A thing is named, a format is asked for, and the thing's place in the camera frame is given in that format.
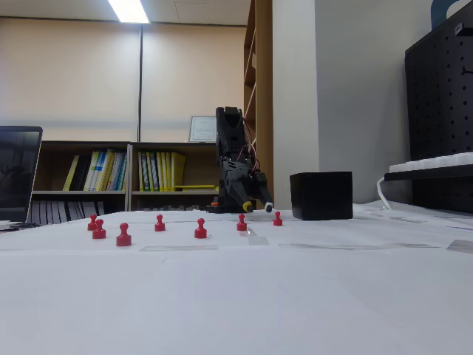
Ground white power cable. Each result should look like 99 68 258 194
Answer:
375 175 393 211

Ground black open box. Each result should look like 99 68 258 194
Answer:
289 171 354 221

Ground yellow white book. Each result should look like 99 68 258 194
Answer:
83 150 101 192

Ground white paper table cover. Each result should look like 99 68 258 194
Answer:
0 201 473 355

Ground dark blue round object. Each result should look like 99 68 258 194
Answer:
430 0 473 30

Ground low wooden bookshelf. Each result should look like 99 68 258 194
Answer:
31 140 131 225
127 141 222 212

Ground black pegboard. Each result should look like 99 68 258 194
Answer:
404 3 473 214

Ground wide yellow binder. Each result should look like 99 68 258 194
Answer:
170 152 187 192

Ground ceiling light panel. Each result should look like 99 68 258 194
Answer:
107 0 151 25

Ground tall wooden bookshelf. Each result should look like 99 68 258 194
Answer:
242 0 274 210

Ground framed certificate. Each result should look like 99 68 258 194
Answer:
188 115 218 143

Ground yellow slim book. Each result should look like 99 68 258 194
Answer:
62 154 81 192

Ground yellow green binder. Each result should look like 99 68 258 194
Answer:
137 151 146 192
144 151 156 192

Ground blue white books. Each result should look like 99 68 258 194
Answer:
96 149 129 192

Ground dark laptop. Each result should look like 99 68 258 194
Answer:
0 125 44 232

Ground black binders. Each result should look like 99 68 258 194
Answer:
69 155 93 192

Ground beige roller blind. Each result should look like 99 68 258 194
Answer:
142 24 248 131
0 17 140 131

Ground grey binder row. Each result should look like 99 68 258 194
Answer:
31 200 106 225

